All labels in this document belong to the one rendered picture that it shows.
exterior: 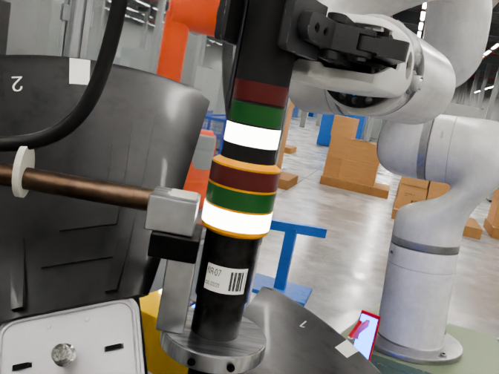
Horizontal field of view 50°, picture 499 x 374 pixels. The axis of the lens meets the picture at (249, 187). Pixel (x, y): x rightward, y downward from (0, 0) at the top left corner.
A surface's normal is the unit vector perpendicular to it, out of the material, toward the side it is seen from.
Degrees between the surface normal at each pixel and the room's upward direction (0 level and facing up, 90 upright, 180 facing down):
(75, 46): 90
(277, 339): 10
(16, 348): 48
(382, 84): 97
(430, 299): 87
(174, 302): 90
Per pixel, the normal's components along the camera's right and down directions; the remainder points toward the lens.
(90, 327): -0.03, -0.55
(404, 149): -0.43, 0.30
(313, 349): 0.36, -0.88
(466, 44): 0.02, 0.46
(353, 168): -0.24, 0.14
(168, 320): 0.03, 0.19
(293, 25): 0.82, 0.25
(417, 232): -0.54, 0.04
